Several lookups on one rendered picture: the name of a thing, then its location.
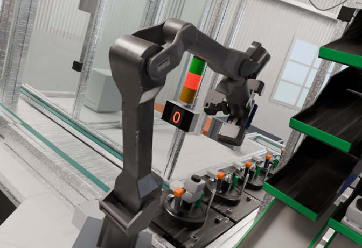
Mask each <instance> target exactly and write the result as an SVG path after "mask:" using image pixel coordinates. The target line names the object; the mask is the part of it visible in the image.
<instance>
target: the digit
mask: <svg viewBox="0 0 362 248"><path fill-rule="evenodd" d="M184 112H185V111H184V110H182V109H180V108H178V107H176V106H174V107H173V110H172V113H171V116H170V120H169V122H170V123H172V124H174V125H176V126H178V127H180V124H181V121H182V118H183V115H184Z"/></svg>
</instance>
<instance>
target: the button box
mask: <svg viewBox="0 0 362 248"><path fill-rule="evenodd" d="M105 215H106V214H105V213H103V212H102V211H101V210H100V209H99V200H97V199H92V200H89V201H86V202H82V203H79V204H76V206H75V210H74V214H73V218H72V221H71V223H72V224H73V225H74V226H75V227H76V228H77V229H78V230H79V231H81V229H82V227H83V225H84V223H85V221H86V219H87V217H88V216H90V217H94V218H97V219H101V220H103V219H104V216H105Z"/></svg>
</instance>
